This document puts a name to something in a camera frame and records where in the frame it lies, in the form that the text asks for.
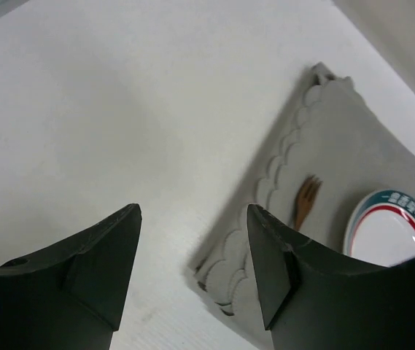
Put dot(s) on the grey cloth placemat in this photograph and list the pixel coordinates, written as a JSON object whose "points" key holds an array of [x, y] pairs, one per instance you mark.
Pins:
{"points": [[328, 131]]}

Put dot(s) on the green rimmed white plate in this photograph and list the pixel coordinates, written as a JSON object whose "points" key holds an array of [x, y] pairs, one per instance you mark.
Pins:
{"points": [[381, 229]]}

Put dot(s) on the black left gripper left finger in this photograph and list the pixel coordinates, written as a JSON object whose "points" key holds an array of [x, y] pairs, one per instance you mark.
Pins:
{"points": [[71, 294]]}

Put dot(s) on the brown wooden fork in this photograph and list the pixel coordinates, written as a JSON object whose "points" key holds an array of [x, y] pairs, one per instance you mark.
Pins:
{"points": [[305, 199]]}

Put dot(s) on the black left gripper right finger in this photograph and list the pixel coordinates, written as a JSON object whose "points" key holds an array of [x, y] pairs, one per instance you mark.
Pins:
{"points": [[312, 297]]}

